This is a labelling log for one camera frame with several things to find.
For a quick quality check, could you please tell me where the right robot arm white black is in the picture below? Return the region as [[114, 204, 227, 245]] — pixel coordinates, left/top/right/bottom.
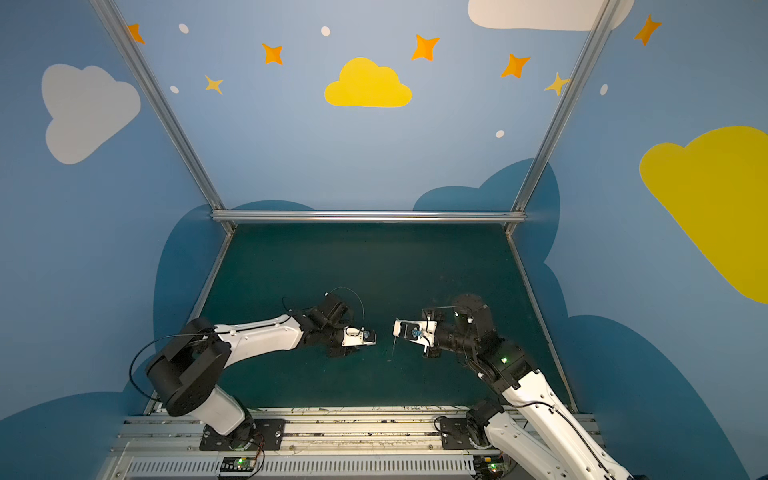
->
[[393, 294, 636, 479]]

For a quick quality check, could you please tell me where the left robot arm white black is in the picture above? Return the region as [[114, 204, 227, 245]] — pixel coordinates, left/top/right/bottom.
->
[[128, 291, 377, 450]]

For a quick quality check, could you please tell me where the right green circuit board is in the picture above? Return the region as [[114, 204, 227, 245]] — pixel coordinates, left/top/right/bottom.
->
[[472, 456, 512, 480]]

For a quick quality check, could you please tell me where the green circuit board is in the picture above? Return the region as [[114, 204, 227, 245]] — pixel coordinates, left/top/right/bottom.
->
[[218, 456, 258, 478], [472, 456, 512, 480]]

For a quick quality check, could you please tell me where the left green circuit board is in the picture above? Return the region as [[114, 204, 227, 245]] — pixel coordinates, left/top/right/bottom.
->
[[218, 456, 258, 478]]

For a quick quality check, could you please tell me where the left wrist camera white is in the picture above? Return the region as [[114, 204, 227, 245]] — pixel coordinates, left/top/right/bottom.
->
[[341, 326, 377, 348]]

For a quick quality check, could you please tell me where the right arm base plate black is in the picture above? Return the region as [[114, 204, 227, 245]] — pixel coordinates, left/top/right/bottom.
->
[[433, 416, 489, 450]]

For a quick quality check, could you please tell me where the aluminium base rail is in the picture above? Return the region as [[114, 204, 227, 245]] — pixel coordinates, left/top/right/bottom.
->
[[95, 406, 619, 480]]

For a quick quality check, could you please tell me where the back horizontal aluminium frame bar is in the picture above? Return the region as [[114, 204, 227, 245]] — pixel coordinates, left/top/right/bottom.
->
[[212, 210, 526, 224]]

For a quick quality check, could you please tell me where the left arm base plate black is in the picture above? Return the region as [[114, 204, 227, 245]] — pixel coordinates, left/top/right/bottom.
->
[[199, 418, 286, 452]]

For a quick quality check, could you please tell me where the white slotted cable duct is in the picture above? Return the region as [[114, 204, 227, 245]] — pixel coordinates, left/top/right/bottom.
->
[[119, 454, 474, 479]]

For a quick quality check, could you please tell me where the left diagonal aluminium frame post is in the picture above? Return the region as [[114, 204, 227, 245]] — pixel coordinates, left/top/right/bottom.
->
[[90, 0, 225, 213]]

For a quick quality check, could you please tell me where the diagonal aluminium frame post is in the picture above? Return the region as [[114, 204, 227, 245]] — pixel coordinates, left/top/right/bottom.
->
[[90, 0, 225, 213], [504, 0, 623, 240]]

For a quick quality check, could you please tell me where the right diagonal aluminium frame post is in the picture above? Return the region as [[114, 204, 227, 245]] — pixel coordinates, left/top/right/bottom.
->
[[504, 0, 623, 240]]

